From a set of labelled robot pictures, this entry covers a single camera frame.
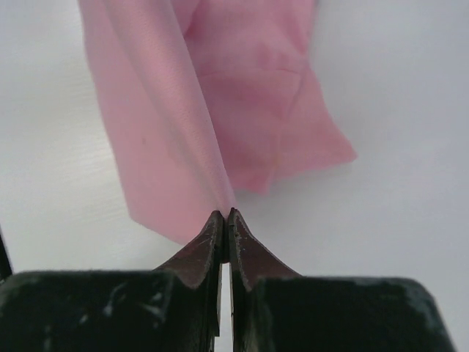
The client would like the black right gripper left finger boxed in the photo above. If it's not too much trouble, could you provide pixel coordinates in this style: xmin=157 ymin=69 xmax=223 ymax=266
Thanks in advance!
xmin=1 ymin=212 xmax=224 ymax=351

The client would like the pink t shirt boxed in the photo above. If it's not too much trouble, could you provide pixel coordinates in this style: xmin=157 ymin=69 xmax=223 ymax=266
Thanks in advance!
xmin=78 ymin=1 xmax=356 ymax=244

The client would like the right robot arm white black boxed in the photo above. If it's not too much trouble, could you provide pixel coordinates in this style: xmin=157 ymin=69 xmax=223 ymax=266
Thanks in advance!
xmin=1 ymin=209 xmax=454 ymax=351

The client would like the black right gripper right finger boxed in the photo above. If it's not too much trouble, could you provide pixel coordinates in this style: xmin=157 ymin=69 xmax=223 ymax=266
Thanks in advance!
xmin=226 ymin=210 xmax=455 ymax=351

